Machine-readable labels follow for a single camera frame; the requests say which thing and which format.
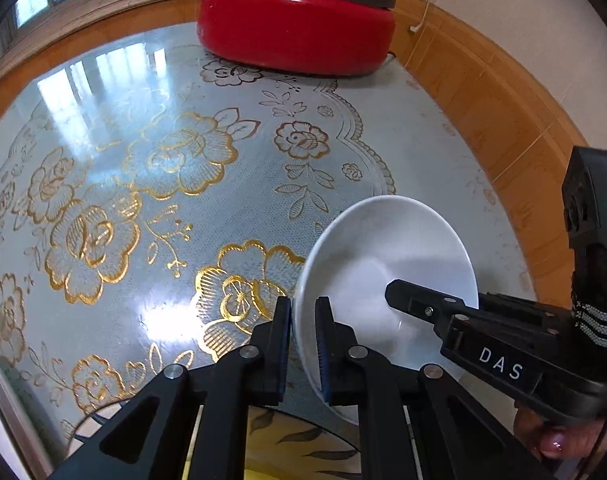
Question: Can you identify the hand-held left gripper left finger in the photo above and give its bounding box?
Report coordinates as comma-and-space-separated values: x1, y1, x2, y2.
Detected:
48, 296, 293, 480

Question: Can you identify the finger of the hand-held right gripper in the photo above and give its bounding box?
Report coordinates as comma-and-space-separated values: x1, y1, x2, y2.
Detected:
385, 280, 468, 337
476, 291, 577, 335

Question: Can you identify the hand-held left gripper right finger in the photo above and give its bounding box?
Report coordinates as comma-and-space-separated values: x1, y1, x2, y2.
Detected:
314, 296, 554, 480

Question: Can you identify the white bowl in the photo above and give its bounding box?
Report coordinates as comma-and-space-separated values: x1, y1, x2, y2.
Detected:
292, 195, 480, 423

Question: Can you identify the person's right forearm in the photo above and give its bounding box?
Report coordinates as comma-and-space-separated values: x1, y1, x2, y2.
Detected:
572, 290, 607, 356

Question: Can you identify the person's right hand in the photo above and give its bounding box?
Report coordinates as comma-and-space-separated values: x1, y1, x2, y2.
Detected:
512, 402, 607, 461

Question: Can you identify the yellow leaf print dish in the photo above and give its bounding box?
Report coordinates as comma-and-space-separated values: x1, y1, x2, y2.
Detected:
194, 405, 414, 480

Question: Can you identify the gold floral lace table cloth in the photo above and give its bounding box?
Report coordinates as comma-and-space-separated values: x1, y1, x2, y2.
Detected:
0, 25, 539, 480

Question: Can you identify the red electric pot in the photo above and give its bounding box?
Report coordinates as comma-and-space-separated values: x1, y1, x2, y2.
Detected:
196, 0, 397, 78

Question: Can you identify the white wall cable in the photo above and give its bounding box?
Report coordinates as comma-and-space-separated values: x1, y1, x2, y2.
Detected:
408, 0, 437, 33

